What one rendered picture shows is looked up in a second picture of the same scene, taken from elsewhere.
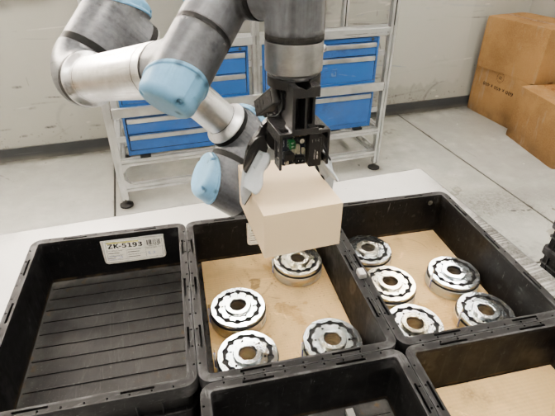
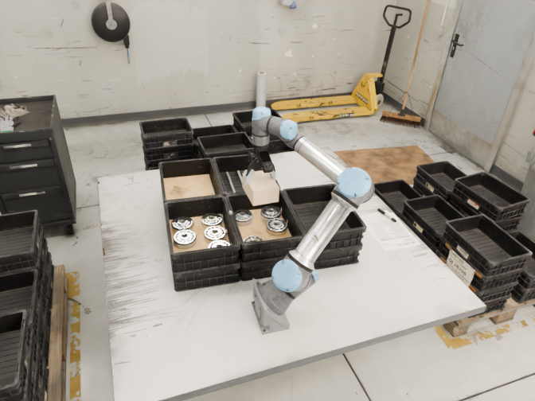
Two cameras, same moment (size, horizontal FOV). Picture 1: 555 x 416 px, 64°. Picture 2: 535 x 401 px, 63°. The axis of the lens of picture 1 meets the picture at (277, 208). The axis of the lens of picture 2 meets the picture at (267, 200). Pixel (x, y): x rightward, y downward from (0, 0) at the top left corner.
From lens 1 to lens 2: 2.39 m
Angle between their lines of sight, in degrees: 112
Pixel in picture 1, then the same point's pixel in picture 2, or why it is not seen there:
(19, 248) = (423, 305)
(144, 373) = (303, 215)
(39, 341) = (345, 223)
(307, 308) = (249, 232)
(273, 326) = (263, 227)
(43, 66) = not seen: outside the picture
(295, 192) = (257, 177)
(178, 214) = (339, 338)
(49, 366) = not seen: hidden behind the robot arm
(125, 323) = not seen: hidden behind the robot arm
